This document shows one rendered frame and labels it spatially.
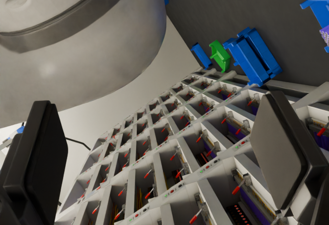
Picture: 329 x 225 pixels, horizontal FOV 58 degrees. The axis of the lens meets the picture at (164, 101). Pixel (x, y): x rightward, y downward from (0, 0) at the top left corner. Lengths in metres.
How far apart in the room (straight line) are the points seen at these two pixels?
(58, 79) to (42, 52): 0.02
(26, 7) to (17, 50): 0.04
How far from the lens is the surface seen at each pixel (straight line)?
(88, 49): 0.20
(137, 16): 0.20
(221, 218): 1.05
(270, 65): 1.83
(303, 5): 1.17
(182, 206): 1.36
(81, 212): 2.04
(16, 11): 0.19
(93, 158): 3.52
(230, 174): 1.35
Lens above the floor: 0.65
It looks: 1 degrees up
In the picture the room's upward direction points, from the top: 125 degrees counter-clockwise
